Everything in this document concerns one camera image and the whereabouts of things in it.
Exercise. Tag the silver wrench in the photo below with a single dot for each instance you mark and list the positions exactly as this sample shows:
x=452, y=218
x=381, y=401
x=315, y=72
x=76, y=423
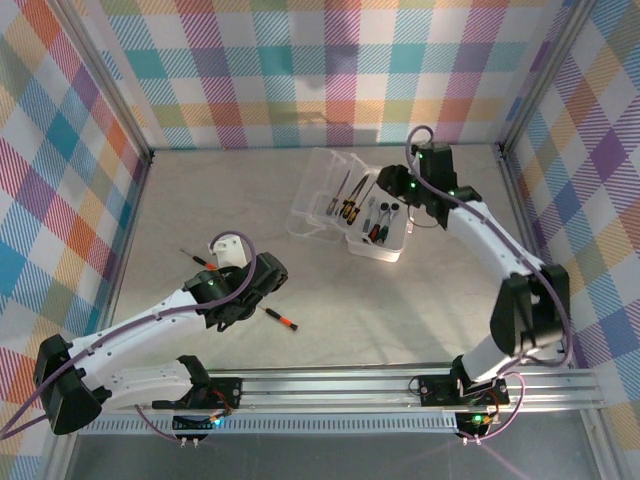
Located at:
x=368, y=220

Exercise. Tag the clear plastic tool box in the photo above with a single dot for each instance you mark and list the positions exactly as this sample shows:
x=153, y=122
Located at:
x=380, y=250

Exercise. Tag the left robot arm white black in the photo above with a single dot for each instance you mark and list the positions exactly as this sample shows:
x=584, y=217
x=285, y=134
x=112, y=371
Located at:
x=145, y=330

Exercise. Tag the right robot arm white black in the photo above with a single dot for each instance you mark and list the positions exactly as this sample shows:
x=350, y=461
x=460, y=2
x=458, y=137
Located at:
x=490, y=240

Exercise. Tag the black controller board green light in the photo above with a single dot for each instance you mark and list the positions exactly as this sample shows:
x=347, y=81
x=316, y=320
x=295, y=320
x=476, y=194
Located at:
x=192, y=425
x=475, y=422

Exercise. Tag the aluminium table side rail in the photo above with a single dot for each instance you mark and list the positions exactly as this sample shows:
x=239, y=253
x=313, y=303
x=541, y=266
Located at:
x=515, y=190
x=122, y=260

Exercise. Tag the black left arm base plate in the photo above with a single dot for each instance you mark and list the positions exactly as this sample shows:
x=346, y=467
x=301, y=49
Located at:
x=227, y=387

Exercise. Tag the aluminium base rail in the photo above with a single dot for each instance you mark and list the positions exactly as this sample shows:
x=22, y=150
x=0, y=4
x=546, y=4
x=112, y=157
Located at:
x=325, y=390

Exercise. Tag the aluminium frame post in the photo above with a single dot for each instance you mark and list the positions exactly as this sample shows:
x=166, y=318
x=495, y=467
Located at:
x=115, y=90
x=542, y=75

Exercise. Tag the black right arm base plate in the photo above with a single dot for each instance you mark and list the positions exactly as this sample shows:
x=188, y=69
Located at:
x=435, y=390

